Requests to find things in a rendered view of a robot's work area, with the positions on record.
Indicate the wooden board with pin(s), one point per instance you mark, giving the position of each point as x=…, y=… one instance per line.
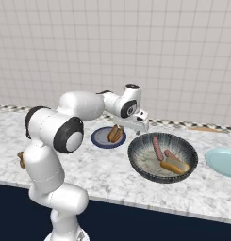
x=204, y=129

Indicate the dark blue plate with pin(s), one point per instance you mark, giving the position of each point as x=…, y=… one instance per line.
x=101, y=137

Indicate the pink sausage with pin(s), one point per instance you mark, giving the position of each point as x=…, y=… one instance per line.
x=157, y=149
x=170, y=154

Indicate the yellow hot dog bun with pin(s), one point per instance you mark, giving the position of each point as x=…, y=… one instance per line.
x=175, y=166

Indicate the dark blue base cabinet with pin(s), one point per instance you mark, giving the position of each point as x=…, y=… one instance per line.
x=145, y=223

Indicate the brown hot dog bun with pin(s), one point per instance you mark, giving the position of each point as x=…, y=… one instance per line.
x=115, y=133

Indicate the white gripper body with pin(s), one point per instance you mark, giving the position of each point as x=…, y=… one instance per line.
x=132, y=124

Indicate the dark ribbed bowl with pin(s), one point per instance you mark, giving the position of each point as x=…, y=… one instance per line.
x=145, y=158

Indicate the light blue plate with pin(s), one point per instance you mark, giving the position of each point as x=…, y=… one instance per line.
x=223, y=160

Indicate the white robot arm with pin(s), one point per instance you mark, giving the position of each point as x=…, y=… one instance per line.
x=76, y=105

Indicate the brown wooden object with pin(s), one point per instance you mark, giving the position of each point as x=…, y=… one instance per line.
x=21, y=159

